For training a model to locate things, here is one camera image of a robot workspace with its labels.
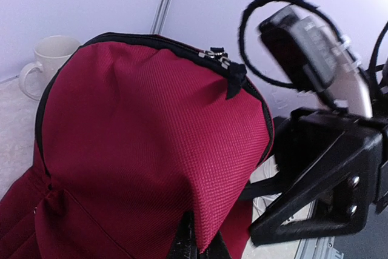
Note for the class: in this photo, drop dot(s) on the aluminium front rail frame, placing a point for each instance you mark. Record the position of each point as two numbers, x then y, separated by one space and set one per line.
371 242

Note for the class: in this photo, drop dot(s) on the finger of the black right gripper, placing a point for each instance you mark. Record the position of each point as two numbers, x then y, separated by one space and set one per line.
315 152

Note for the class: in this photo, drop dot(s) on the red student backpack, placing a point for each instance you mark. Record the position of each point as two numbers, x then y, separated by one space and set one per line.
131 133

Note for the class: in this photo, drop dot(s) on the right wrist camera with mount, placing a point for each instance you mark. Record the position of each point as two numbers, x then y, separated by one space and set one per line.
315 62

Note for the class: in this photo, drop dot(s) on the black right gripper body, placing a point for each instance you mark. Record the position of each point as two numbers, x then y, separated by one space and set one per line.
370 178

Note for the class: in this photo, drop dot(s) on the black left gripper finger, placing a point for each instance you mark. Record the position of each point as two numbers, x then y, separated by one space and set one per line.
184 243

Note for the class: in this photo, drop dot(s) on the white patterned ceramic mug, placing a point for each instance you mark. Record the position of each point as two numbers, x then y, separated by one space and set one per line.
50 54

